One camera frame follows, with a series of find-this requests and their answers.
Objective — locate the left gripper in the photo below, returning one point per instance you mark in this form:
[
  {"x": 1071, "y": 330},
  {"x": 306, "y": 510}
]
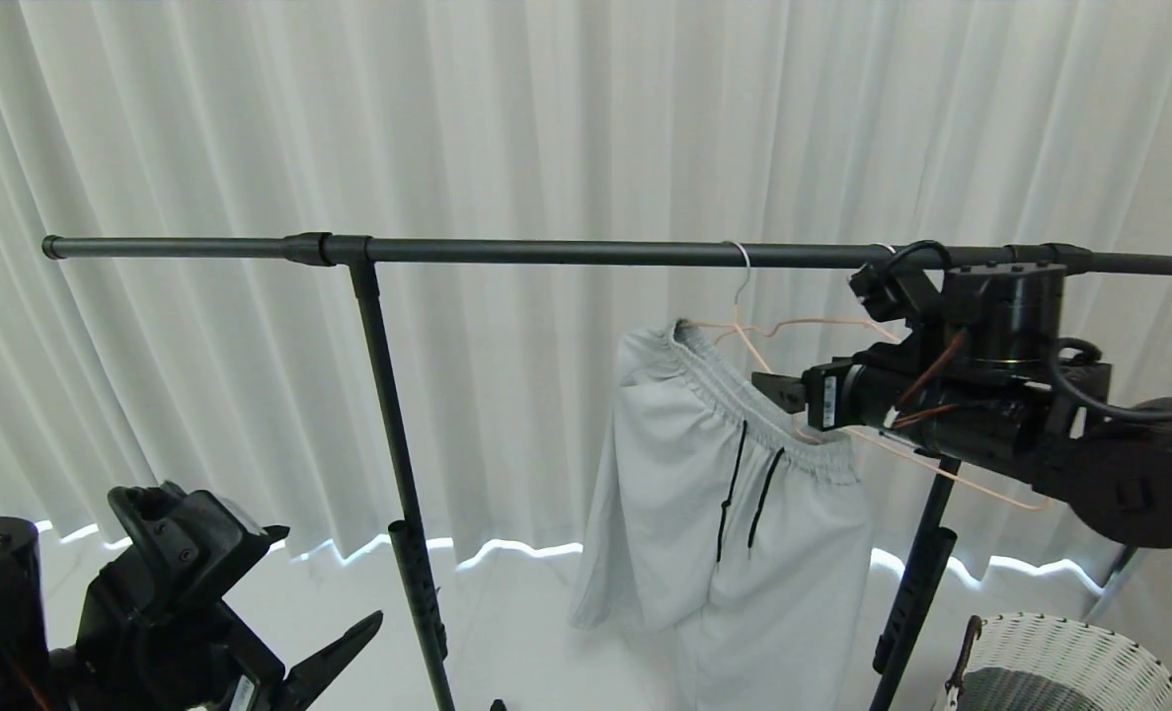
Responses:
[{"x": 151, "y": 662}]

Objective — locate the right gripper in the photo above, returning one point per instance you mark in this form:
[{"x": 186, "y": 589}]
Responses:
[{"x": 901, "y": 405}]

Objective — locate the pink clothes hanger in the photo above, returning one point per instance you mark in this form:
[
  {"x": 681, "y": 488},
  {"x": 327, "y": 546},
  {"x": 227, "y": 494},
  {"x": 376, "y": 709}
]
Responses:
[
  {"x": 990, "y": 489},
  {"x": 736, "y": 311}
]

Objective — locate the pale grey shorts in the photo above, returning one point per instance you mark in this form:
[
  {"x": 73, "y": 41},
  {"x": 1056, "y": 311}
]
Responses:
[{"x": 684, "y": 513}]

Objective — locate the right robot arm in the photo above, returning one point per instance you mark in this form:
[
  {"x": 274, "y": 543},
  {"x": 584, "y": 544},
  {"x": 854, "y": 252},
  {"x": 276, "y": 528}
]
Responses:
[{"x": 1138, "y": 474}]

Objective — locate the black clothes rack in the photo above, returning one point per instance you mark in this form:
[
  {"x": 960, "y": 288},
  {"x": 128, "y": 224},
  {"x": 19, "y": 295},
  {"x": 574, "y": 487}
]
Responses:
[{"x": 546, "y": 252}]

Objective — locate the white laundry basket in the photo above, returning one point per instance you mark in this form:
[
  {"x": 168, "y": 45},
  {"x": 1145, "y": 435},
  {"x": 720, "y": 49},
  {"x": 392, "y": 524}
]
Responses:
[{"x": 1069, "y": 652}]

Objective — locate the white curtain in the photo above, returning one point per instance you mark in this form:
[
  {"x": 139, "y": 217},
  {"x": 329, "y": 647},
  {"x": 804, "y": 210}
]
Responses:
[{"x": 447, "y": 99}]

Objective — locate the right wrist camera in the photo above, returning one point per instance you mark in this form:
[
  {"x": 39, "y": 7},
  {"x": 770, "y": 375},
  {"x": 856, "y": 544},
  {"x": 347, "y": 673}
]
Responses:
[{"x": 887, "y": 291}]

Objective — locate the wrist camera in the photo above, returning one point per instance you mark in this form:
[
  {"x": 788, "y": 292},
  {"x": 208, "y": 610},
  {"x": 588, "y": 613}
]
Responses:
[
  {"x": 191, "y": 543},
  {"x": 887, "y": 291}
]

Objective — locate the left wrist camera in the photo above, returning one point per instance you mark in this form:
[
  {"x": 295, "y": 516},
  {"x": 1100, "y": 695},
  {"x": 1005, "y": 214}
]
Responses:
[{"x": 191, "y": 543}]

